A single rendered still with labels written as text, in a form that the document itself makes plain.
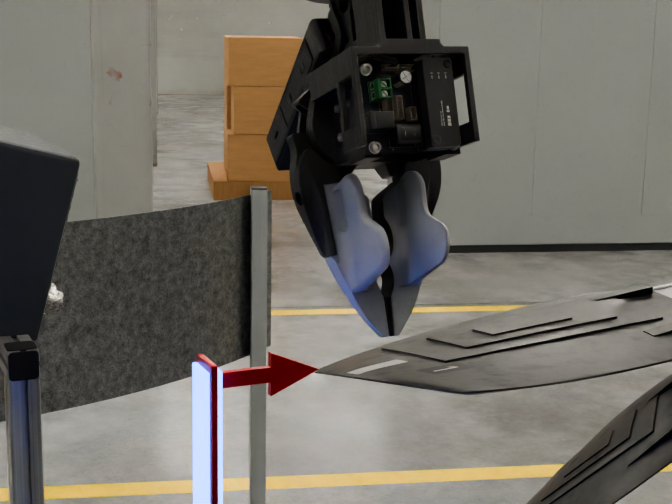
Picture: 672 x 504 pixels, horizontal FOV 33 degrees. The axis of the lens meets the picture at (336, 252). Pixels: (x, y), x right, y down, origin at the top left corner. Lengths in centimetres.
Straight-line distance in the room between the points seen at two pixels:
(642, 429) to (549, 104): 602
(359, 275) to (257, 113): 803
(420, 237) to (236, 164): 807
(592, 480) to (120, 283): 169
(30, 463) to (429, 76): 67
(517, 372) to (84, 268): 188
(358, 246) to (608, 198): 648
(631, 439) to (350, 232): 36
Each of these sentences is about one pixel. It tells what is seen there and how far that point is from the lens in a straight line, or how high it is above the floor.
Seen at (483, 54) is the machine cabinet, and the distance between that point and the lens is 675.
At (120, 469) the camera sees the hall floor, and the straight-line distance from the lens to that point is 361.
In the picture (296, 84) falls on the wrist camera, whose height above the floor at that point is 133.
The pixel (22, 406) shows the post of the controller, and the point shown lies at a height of 100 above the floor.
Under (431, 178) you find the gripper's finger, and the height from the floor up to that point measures 128.
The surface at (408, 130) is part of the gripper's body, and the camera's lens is 60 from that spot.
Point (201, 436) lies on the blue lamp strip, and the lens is 60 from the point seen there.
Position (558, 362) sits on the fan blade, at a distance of 63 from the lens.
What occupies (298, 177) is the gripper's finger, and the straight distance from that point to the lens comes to 63.
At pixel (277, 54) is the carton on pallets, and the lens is 864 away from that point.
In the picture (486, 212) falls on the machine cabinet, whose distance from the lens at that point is 685.
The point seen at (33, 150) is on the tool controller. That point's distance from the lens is 114.
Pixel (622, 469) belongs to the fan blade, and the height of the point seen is 104.
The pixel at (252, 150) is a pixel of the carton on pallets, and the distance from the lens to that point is 868.
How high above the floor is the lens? 137
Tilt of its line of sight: 12 degrees down
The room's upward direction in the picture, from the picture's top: 1 degrees clockwise
